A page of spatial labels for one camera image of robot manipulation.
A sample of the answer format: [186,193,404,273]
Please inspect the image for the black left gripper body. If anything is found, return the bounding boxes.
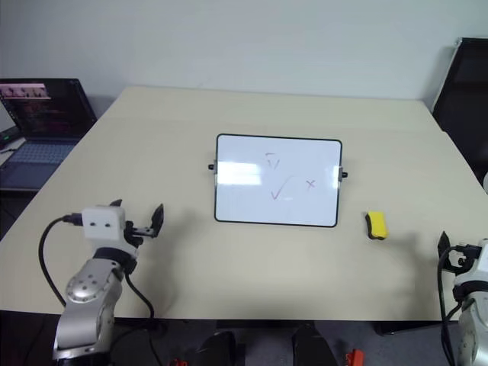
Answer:
[124,220,159,247]

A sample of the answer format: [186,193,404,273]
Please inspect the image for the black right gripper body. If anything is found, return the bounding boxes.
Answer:
[444,243,483,274]

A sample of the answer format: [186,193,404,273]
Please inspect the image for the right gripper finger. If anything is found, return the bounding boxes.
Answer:
[437,230,451,261]

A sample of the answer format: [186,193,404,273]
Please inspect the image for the yellow and black eraser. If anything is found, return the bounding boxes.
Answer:
[364,211,390,241]

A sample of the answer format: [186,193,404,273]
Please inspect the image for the open dark laptop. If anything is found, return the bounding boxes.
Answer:
[0,78,98,191]

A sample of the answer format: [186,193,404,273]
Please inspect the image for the black device with green light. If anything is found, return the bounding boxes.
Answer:
[0,127,21,150]

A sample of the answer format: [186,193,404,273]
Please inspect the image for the small black-framed whiteboard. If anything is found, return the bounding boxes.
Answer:
[207,133,349,229]

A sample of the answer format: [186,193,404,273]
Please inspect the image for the dark rounded shape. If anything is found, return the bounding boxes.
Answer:
[197,330,236,366]
[291,323,339,366]

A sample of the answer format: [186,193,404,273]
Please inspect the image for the black office chair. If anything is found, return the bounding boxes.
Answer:
[430,37,488,188]

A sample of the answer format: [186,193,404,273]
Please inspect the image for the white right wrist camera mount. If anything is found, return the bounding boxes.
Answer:
[452,238,488,287]

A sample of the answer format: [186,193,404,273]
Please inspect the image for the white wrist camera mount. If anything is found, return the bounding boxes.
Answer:
[452,238,488,287]
[81,206,140,257]

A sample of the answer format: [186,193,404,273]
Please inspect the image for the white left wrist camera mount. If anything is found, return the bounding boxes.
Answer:
[81,206,140,257]

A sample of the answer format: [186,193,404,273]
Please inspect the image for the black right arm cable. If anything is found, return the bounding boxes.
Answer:
[436,246,464,366]

